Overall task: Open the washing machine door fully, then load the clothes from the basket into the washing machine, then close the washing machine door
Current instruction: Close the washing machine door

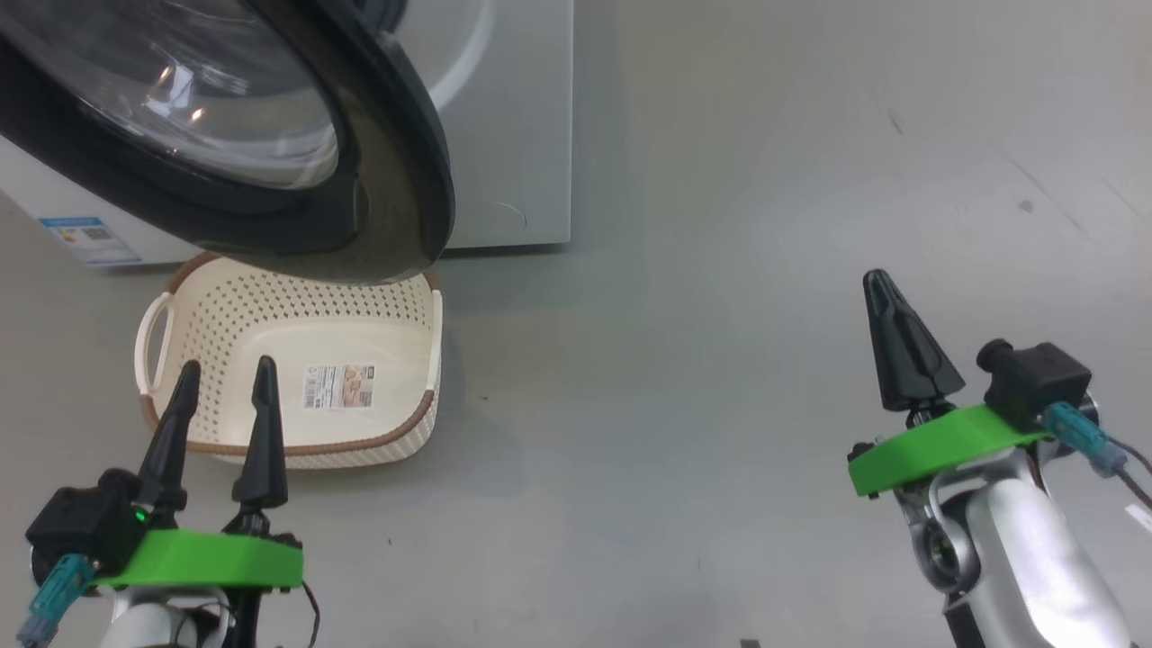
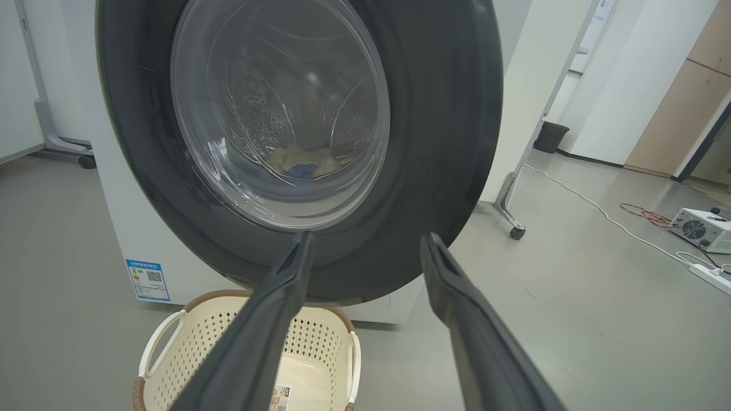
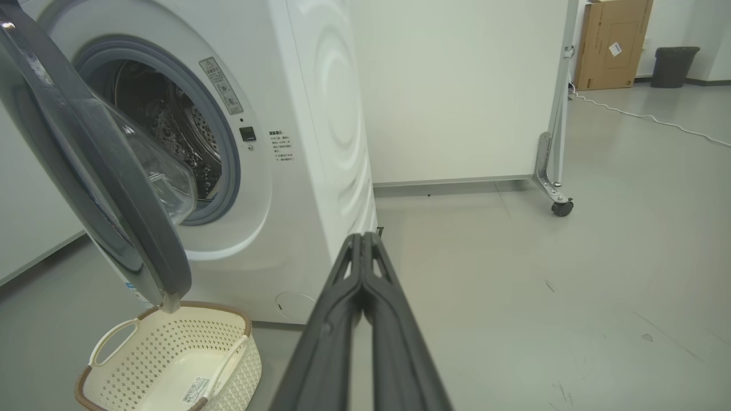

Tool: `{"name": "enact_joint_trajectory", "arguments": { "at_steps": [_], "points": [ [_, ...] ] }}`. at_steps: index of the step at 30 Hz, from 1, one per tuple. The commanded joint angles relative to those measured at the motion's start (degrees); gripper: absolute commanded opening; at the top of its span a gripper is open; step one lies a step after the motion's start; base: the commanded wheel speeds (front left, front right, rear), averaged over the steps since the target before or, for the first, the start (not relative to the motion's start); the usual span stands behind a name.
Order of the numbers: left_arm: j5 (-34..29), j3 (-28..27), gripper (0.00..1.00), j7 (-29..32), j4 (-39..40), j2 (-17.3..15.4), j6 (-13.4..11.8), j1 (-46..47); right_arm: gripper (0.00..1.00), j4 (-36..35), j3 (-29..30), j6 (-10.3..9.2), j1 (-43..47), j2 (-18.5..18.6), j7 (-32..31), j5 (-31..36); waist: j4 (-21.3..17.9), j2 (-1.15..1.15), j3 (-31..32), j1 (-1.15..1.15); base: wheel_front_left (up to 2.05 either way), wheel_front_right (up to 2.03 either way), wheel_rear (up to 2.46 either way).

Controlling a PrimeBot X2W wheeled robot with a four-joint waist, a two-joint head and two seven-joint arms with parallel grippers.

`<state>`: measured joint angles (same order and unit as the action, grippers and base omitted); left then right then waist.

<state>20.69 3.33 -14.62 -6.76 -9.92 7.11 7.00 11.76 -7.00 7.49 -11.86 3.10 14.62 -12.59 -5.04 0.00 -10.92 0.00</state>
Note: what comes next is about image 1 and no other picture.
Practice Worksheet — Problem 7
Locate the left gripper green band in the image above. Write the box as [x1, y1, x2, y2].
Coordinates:
[90, 355, 305, 592]

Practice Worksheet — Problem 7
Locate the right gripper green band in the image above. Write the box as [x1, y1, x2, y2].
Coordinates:
[846, 268, 1054, 499]

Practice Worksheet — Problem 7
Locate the black round washer door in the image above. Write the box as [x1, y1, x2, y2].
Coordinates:
[0, 0, 457, 286]

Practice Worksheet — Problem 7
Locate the basket product label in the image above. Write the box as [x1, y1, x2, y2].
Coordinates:
[301, 363, 377, 411]

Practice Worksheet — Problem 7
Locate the cream basket brown rim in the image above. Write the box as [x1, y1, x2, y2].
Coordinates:
[134, 252, 445, 471]

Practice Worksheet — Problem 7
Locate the white front-load washing machine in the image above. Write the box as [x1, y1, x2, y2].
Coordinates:
[0, 0, 574, 269]

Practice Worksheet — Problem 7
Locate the blue energy label sticker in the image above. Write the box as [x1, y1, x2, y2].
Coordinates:
[38, 216, 143, 268]

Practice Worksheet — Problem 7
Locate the teal connector cable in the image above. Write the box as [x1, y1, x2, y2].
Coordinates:
[16, 553, 95, 648]
[1044, 400, 1128, 478]

